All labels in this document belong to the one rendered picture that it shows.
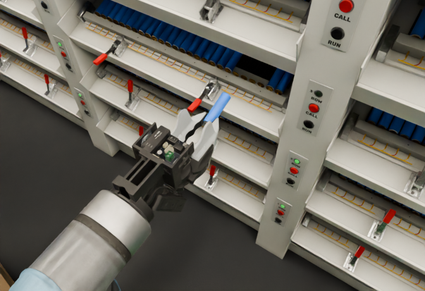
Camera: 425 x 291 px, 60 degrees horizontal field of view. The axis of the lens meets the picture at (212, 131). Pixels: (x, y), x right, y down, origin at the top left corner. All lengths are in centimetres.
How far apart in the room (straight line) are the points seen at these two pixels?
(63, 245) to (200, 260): 75
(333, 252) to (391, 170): 39
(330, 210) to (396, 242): 15
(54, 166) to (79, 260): 101
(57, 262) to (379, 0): 49
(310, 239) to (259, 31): 63
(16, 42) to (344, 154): 110
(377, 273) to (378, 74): 62
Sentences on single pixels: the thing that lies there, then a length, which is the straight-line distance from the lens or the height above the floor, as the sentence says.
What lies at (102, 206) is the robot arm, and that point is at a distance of 49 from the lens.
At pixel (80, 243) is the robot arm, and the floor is 70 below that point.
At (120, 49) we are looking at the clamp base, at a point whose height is 56.
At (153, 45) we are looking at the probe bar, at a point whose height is 58.
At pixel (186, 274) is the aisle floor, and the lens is 118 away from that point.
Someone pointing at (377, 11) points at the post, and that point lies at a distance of 53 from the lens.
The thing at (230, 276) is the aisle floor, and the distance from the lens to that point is 117.
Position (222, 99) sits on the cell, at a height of 66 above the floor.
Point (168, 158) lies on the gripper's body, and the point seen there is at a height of 70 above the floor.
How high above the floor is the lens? 112
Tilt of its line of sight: 51 degrees down
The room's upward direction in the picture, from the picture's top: straight up
